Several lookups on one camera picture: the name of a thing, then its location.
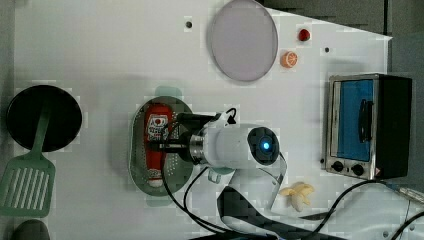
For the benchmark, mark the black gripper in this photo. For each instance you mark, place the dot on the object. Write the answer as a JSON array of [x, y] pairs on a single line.
[[190, 145]]

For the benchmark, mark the red plush ketchup bottle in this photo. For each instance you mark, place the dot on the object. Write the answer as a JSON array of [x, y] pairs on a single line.
[[156, 122]]

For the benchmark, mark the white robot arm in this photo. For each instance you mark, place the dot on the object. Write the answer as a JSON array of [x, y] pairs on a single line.
[[250, 152]]

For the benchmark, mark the green mug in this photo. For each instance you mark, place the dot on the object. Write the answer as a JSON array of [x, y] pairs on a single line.
[[215, 174]]

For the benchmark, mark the black round pan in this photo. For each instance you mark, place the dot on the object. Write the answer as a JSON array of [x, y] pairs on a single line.
[[24, 111]]

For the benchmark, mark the large grey round plate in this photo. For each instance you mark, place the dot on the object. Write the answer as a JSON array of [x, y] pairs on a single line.
[[244, 40]]

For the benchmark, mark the peeled toy banana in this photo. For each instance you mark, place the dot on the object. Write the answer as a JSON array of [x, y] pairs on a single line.
[[298, 195]]

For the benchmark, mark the orange slice toy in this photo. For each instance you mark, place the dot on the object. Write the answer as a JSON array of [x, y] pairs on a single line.
[[289, 59]]

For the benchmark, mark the green slotted spatula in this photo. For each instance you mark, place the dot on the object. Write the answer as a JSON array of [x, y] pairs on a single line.
[[28, 179]]

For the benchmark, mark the red toy strawberry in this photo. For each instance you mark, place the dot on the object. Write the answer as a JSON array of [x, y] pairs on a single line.
[[304, 35]]

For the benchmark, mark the dark object at edge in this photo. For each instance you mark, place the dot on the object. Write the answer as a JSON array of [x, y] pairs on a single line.
[[31, 230]]

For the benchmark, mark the black toaster oven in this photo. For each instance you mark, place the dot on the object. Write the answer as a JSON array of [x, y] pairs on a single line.
[[368, 126]]

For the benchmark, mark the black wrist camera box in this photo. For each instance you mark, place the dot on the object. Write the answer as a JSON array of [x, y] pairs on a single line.
[[190, 120]]

